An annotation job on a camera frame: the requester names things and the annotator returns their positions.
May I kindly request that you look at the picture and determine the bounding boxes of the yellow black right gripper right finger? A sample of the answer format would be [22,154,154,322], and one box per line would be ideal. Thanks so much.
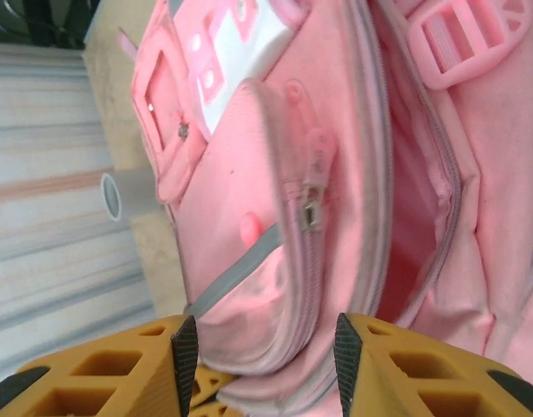
[333,312,533,417]

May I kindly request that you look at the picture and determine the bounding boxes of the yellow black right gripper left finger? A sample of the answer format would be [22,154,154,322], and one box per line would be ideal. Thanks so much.
[0,314,201,417]

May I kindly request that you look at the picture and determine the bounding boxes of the pink backpack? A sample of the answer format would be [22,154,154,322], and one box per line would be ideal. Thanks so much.
[116,0,533,417]

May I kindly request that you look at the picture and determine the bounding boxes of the grey cup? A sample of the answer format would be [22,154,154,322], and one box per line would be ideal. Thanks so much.
[100,169,166,222]

